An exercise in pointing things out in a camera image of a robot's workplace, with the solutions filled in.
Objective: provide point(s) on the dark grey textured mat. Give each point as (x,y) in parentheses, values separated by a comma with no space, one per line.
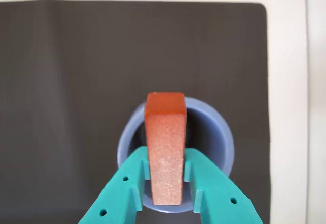
(76,81)

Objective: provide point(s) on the lavender blue ceramic pot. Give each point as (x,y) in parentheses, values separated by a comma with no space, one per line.
(216,137)

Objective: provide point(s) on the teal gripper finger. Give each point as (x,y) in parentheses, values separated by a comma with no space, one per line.
(119,191)
(216,191)

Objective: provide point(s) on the red-brown wooden block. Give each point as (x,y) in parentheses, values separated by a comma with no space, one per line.
(166,152)

